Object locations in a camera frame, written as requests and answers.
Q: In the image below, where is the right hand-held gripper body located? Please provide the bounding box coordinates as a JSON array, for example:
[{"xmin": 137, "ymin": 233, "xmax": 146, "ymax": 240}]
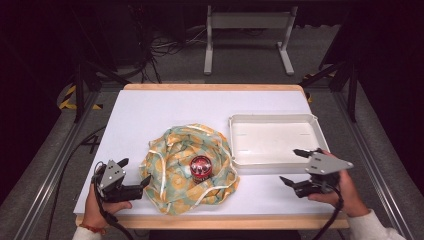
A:
[{"xmin": 293, "ymin": 151, "xmax": 355, "ymax": 199}]

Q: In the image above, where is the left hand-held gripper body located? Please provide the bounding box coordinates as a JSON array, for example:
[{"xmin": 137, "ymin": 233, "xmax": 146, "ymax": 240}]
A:
[{"xmin": 94, "ymin": 159, "xmax": 145, "ymax": 204}]

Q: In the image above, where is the yellow green patterned cloth bag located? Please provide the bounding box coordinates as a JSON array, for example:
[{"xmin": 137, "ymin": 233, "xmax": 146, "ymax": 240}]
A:
[{"xmin": 138, "ymin": 123, "xmax": 241, "ymax": 216}]

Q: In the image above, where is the white plastic tray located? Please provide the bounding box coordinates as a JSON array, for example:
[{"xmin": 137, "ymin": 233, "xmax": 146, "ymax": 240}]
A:
[{"xmin": 227, "ymin": 112, "xmax": 330, "ymax": 170}]

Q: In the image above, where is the red round can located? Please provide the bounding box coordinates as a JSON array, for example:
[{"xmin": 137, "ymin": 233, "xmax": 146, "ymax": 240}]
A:
[{"xmin": 188, "ymin": 155, "xmax": 214, "ymax": 185}]

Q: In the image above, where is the person's left hand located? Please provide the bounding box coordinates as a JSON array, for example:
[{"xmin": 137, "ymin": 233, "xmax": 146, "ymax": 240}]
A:
[{"xmin": 81, "ymin": 185, "xmax": 133, "ymax": 230}]

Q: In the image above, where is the person's right hand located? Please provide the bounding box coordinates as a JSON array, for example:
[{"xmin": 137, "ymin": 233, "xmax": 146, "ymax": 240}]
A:
[{"xmin": 307, "ymin": 149, "xmax": 370, "ymax": 218}]

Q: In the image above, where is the person's left white sleeve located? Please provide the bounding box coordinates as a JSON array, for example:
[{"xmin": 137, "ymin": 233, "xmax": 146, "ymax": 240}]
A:
[{"xmin": 71, "ymin": 226, "xmax": 108, "ymax": 240}]

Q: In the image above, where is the person's white sleeve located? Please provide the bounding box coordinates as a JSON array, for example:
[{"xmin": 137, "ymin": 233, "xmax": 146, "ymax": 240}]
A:
[
  {"xmin": 347, "ymin": 209, "xmax": 407, "ymax": 240},
  {"xmin": 71, "ymin": 226, "xmax": 108, "ymax": 240}
]

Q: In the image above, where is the white table mat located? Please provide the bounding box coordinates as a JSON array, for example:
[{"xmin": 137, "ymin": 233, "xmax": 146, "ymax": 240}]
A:
[{"xmin": 73, "ymin": 89, "xmax": 336, "ymax": 216}]

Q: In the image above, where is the person's right white sleeve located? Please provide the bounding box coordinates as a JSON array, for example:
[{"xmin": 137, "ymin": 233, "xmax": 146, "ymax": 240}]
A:
[{"xmin": 347, "ymin": 209, "xmax": 407, "ymax": 240}]

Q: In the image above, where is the black tripod stand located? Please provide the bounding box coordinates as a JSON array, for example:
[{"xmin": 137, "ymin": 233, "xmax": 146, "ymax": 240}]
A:
[
  {"xmin": 70, "ymin": 49, "xmax": 132, "ymax": 124},
  {"xmin": 297, "ymin": 56, "xmax": 360, "ymax": 124}
]

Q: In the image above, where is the yellow black hazard tape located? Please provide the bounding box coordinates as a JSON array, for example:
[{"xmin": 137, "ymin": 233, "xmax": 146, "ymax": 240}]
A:
[{"xmin": 58, "ymin": 84, "xmax": 103, "ymax": 111}]

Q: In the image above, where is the white metal stand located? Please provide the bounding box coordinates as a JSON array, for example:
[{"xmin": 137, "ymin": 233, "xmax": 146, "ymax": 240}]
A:
[{"xmin": 203, "ymin": 4, "xmax": 299, "ymax": 77}]

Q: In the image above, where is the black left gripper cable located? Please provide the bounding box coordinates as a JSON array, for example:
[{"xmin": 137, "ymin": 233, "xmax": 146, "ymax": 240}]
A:
[{"xmin": 91, "ymin": 161, "xmax": 135, "ymax": 240}]

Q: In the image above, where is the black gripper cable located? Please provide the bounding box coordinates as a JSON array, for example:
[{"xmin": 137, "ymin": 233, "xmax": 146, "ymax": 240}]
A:
[
  {"xmin": 91, "ymin": 161, "xmax": 135, "ymax": 240},
  {"xmin": 311, "ymin": 185, "xmax": 345, "ymax": 240}
]

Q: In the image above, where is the red orange bracelet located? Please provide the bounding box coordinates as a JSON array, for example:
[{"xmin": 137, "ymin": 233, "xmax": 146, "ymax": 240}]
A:
[{"xmin": 79, "ymin": 222, "xmax": 108, "ymax": 235}]

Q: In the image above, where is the aluminium floor rail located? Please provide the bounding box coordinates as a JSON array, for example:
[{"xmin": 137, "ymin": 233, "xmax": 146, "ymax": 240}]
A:
[
  {"xmin": 12, "ymin": 89, "xmax": 102, "ymax": 240},
  {"xmin": 332, "ymin": 89, "xmax": 416, "ymax": 240}
]

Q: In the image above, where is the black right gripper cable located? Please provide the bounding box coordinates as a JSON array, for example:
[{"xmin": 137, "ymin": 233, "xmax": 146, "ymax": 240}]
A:
[{"xmin": 311, "ymin": 185, "xmax": 345, "ymax": 240}]

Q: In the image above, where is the black floor cable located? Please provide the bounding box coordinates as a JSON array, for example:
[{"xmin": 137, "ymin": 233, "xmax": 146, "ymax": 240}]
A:
[{"xmin": 44, "ymin": 125, "xmax": 108, "ymax": 240}]

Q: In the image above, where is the bundle of floor cables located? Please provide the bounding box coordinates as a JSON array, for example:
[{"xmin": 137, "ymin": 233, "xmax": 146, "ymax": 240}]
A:
[{"xmin": 138, "ymin": 24, "xmax": 208, "ymax": 84}]

